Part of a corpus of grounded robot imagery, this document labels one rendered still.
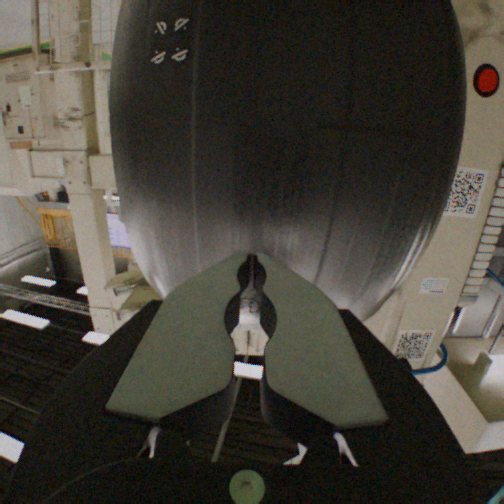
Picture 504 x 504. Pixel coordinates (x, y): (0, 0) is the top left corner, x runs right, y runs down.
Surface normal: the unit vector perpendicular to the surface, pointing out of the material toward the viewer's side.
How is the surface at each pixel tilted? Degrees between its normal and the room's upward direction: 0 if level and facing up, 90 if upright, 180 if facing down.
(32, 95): 90
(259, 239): 77
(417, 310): 90
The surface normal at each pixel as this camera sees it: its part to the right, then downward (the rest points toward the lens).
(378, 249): -0.01, 0.58
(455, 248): 0.00, 0.39
